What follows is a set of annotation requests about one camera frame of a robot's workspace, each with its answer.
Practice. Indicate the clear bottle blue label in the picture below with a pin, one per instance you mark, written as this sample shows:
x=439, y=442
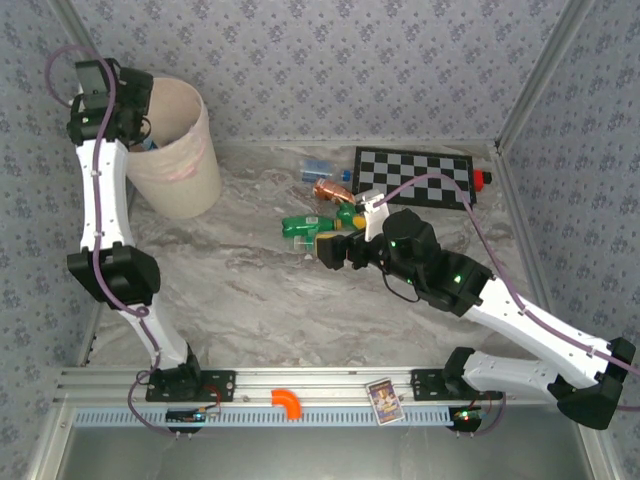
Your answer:
x=316, y=170

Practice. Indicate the small circuit board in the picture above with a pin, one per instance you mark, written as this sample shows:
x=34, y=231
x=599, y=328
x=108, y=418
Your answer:
x=467, y=416
x=192, y=416

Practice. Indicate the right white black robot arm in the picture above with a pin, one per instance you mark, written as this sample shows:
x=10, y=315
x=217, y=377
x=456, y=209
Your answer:
x=510, y=380

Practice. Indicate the red black block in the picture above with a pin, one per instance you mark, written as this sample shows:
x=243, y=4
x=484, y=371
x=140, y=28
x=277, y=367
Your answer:
x=480, y=181

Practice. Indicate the arm white camera box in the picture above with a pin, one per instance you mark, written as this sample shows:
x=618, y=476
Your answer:
x=375, y=220
x=75, y=102

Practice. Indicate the aluminium frame post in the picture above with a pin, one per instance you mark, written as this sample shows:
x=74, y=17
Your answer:
x=75, y=22
x=540, y=75

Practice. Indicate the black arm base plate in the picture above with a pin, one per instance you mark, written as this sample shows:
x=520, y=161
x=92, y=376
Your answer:
x=425, y=385
x=225, y=387

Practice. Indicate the right arm white camera box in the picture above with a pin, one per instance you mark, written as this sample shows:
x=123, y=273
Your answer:
x=375, y=220

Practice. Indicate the black grey checkerboard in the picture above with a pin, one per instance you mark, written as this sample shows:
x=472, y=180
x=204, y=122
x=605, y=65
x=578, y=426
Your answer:
x=415, y=177

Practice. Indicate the steel lower shelf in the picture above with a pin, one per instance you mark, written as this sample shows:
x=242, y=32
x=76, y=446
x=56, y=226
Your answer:
x=325, y=455

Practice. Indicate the aluminium back rail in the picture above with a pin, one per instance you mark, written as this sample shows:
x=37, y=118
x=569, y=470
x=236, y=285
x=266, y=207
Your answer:
x=400, y=143

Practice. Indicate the printed picture card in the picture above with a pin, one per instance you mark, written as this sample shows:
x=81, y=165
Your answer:
x=385, y=402

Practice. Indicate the beige waste bin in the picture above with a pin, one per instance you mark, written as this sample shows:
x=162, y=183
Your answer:
x=180, y=175

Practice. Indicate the green plastic bottle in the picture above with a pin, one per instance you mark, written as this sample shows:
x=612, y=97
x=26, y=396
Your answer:
x=346, y=212

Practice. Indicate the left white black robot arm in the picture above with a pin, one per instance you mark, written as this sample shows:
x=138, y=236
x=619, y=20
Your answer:
x=112, y=200

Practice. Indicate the left arm white camera box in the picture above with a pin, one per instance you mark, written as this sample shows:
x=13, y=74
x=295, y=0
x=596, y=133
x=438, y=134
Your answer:
x=75, y=102

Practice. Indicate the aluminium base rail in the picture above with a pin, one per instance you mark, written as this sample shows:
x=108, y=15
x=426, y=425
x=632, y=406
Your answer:
x=325, y=385

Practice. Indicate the green bottle white label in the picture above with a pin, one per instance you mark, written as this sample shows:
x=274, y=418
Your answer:
x=302, y=225

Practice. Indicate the brown plastic bottle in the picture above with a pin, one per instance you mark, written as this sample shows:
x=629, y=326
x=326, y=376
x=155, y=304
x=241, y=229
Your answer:
x=330, y=191

